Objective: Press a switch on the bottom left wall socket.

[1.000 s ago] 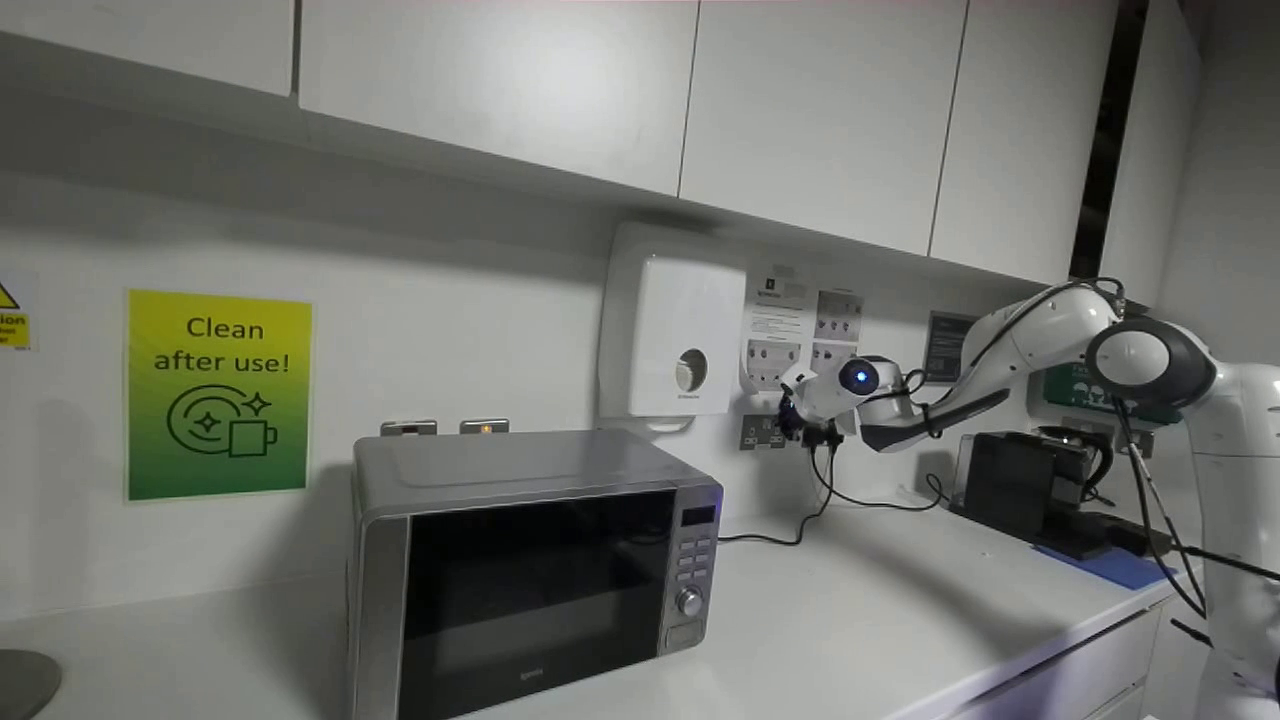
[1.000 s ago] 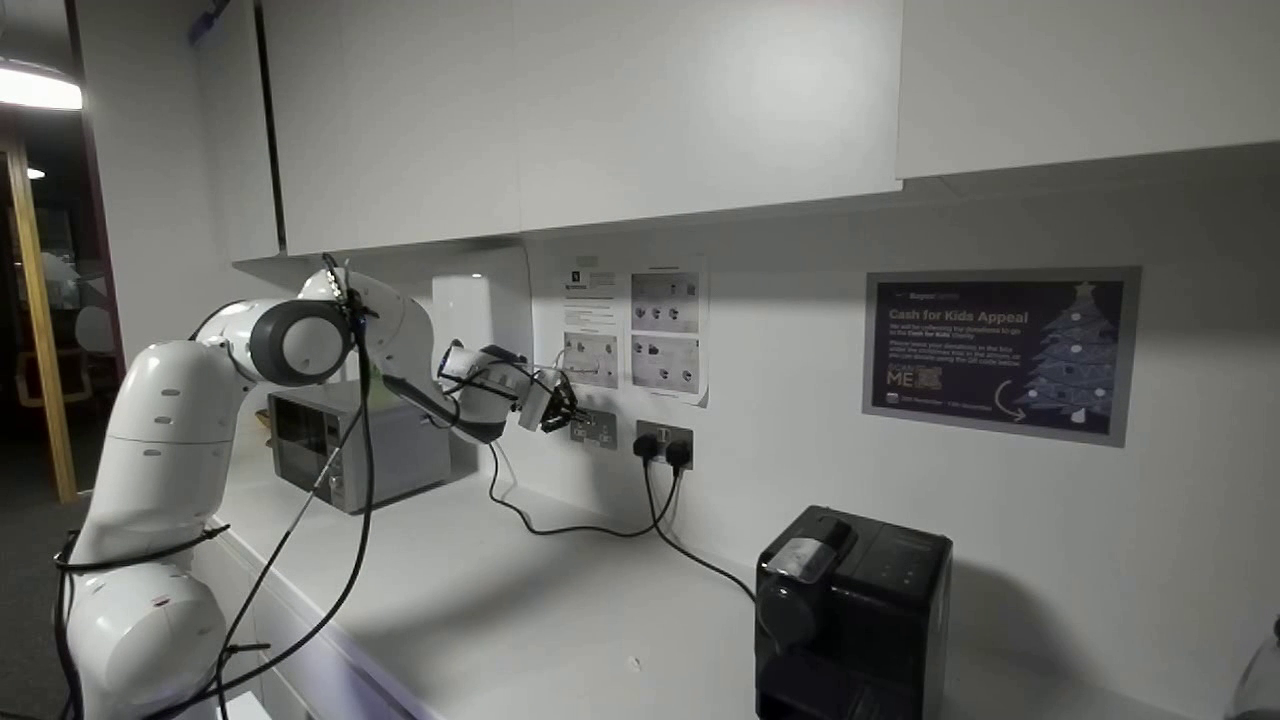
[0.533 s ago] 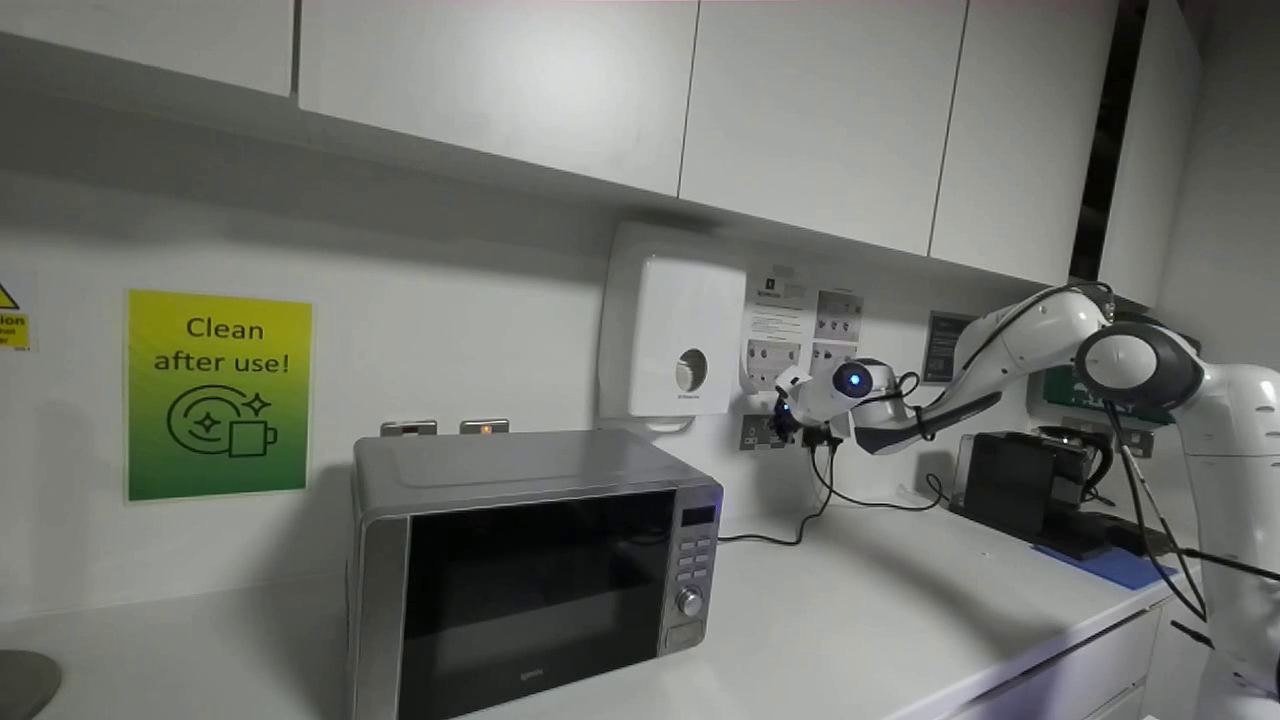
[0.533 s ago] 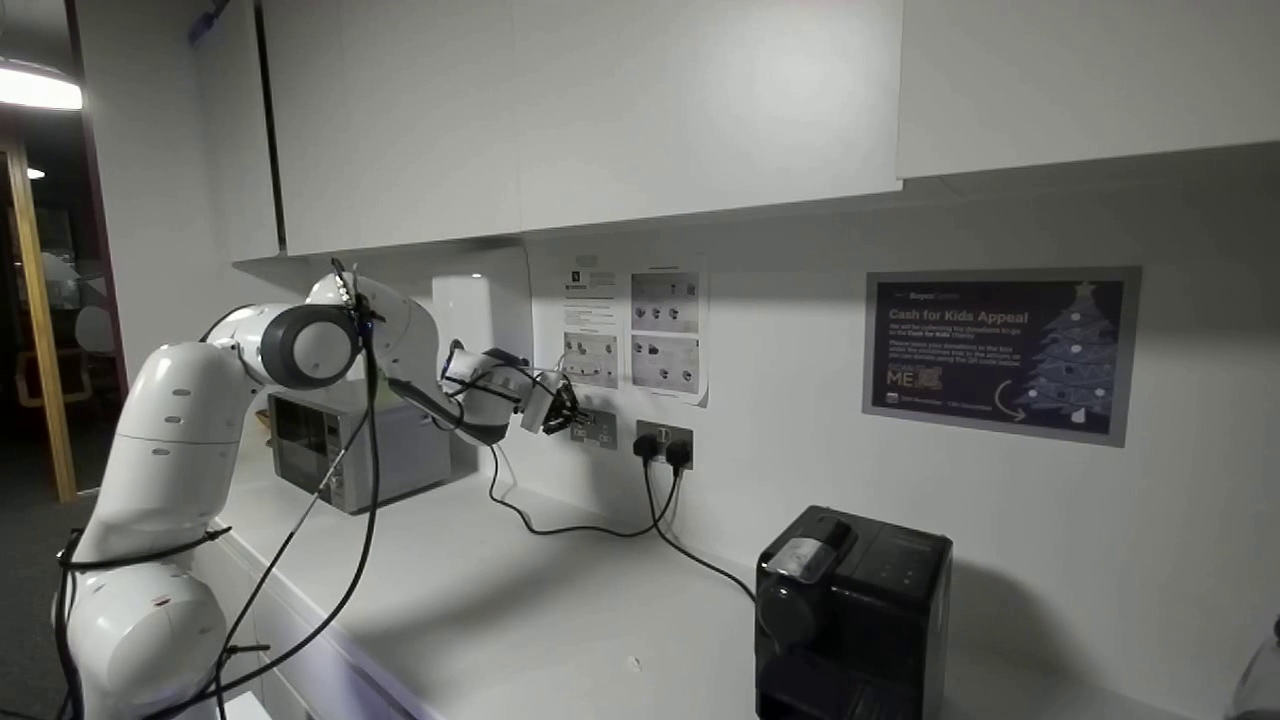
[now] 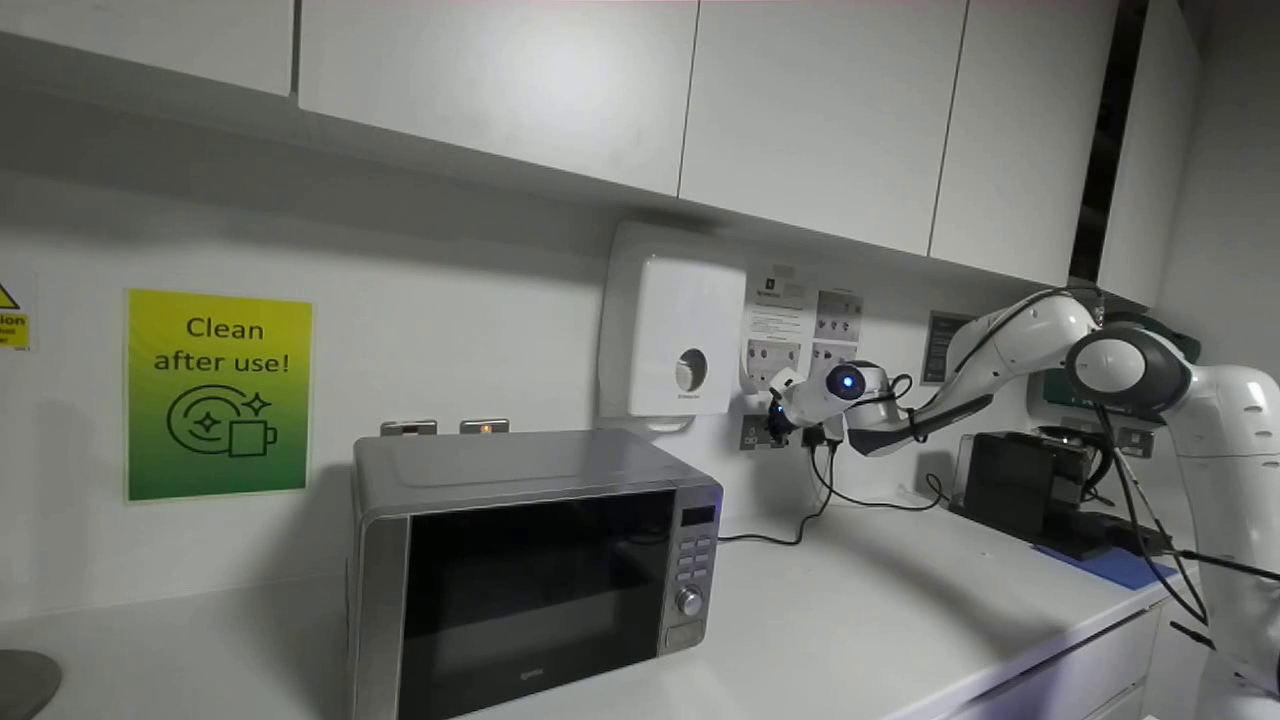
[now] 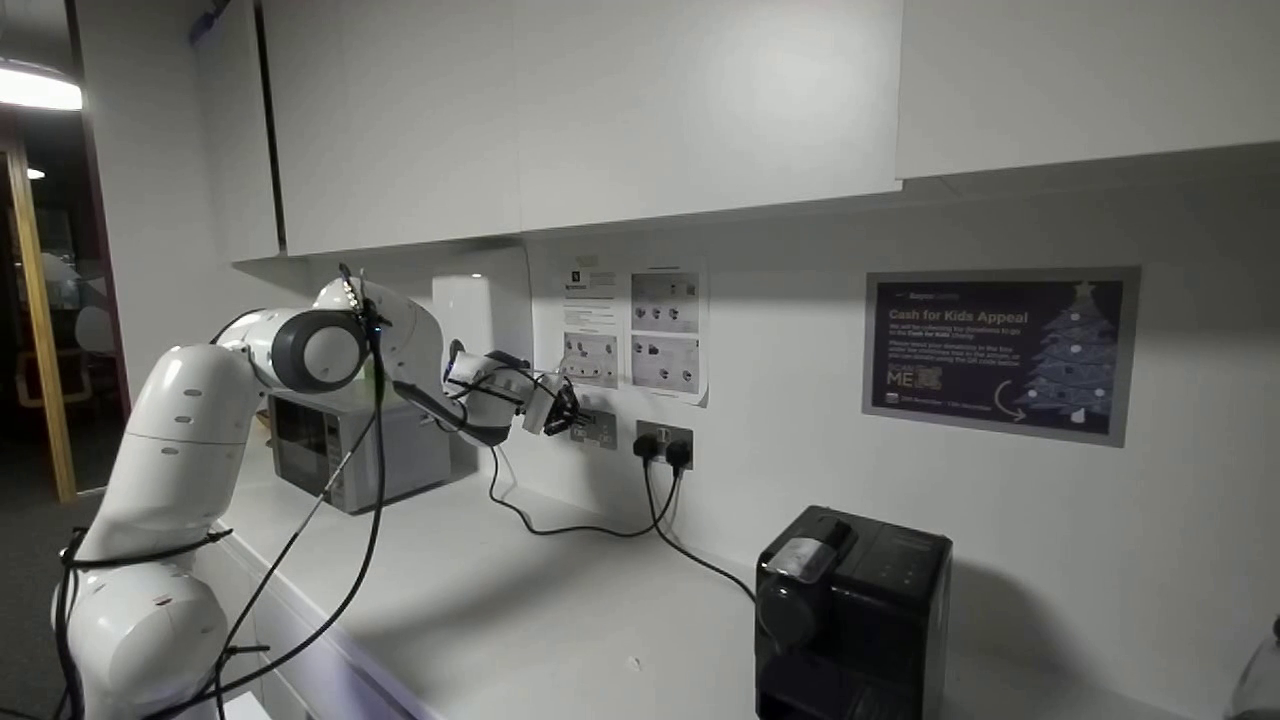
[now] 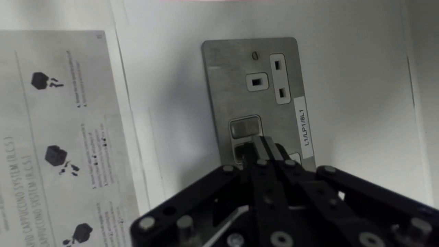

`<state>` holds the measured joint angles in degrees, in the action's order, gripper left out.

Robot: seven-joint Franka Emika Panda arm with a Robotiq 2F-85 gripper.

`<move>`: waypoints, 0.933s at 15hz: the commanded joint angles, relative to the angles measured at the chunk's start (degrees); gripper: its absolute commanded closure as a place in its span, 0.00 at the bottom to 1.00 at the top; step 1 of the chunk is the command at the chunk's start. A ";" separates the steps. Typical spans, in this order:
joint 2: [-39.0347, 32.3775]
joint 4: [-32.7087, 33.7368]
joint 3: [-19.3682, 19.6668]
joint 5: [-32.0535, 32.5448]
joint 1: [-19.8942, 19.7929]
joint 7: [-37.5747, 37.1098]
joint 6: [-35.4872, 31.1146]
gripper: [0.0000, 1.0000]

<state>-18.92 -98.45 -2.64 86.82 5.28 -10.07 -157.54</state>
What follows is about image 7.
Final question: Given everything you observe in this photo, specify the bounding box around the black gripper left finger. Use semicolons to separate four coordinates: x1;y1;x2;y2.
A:
129;136;272;247

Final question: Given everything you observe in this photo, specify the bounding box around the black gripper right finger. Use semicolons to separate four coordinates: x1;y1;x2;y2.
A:
260;135;439;247

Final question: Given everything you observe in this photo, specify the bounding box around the steel wall socket without plugs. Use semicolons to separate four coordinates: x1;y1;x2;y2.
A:
201;37;319;173

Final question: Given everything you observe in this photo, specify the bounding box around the laminated instruction sheet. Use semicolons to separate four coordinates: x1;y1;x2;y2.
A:
0;29;153;247

